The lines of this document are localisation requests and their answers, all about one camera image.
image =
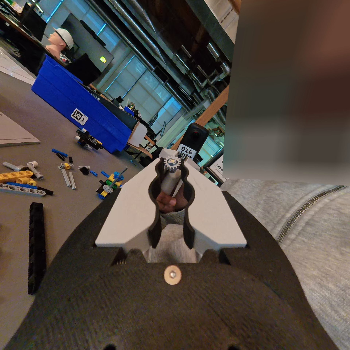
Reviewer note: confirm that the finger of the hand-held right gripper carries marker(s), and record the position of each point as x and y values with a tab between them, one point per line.
170	183
165	153

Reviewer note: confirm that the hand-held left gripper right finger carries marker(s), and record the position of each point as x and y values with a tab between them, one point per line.
216	218

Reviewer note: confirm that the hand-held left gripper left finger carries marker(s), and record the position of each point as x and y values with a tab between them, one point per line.
125	213

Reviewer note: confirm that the grey lego gear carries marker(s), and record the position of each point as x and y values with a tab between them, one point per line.
172	163

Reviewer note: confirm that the colourful lego gear assembly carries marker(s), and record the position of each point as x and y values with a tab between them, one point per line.
108	186

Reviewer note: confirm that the person's right forearm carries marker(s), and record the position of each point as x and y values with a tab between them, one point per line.
172	240

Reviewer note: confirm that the black lego subassembly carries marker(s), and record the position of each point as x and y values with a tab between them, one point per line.
89	140

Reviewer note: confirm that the long black lego pin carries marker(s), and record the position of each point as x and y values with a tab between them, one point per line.
49	192

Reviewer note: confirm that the long black lego beam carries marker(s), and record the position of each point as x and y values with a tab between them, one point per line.
37	246

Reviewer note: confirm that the white-tipped grey lego connector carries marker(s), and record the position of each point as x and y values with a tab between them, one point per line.
35	169

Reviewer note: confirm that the short grey lego beam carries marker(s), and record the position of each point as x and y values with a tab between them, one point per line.
27	190

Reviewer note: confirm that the blue lego axle pin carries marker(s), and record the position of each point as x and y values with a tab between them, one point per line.
19	185

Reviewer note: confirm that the long yellow lego beam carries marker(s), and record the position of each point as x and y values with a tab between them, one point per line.
13	176

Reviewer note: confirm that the grey and black lego connector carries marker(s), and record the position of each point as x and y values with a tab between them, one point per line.
11	165

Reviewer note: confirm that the lego instruction booklet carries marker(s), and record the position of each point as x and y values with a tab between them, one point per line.
16	131

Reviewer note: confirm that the person's right hand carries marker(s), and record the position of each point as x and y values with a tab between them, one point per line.
166	203

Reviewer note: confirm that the wooden beam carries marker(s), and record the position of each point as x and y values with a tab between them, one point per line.
213	109

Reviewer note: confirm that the brown and white cardboard box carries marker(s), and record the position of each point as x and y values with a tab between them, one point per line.
138	134

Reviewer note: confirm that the white framed sign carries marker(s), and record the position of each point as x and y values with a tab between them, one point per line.
218	166

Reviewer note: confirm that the black connector with grey pin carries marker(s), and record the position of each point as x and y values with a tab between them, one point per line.
84	171

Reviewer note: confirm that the black desk monitor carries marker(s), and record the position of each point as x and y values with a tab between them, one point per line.
34	24
84	71

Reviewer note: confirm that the blue plastic bin black tray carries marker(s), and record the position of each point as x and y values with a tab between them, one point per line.
63	93

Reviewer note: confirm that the mannequin head white helmet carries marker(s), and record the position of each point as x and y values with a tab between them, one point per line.
64	37

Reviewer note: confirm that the white paper sheets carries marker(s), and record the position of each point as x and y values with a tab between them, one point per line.
11	68

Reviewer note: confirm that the large dark wall screen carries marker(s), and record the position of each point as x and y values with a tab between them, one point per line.
82	35

